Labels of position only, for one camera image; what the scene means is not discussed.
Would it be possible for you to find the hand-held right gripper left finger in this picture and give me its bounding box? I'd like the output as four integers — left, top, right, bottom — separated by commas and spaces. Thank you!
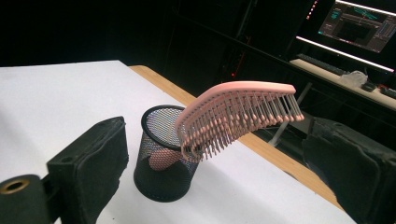
46, 116, 130, 224

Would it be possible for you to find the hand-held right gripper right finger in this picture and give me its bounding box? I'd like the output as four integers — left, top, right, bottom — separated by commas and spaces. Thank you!
301, 117, 396, 224

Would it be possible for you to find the black mesh cup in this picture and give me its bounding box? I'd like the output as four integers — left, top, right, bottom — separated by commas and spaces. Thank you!
133, 105, 201, 203

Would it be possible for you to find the pink hairbrush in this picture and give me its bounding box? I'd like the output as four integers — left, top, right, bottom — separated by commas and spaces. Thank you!
148, 80, 305, 172

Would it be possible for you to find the white board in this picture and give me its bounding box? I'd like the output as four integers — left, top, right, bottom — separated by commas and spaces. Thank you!
0, 60, 358, 224

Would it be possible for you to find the small black device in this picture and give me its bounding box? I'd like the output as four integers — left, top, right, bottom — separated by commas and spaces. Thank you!
361, 81, 378, 93

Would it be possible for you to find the clear plastic bag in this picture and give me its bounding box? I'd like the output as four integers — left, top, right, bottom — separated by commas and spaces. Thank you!
338, 70, 369, 89

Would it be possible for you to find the black keyboard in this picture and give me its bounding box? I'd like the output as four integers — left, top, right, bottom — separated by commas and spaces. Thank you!
295, 52, 350, 77

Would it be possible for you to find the computer monitor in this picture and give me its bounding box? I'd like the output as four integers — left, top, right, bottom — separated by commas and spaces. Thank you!
294, 0, 396, 75

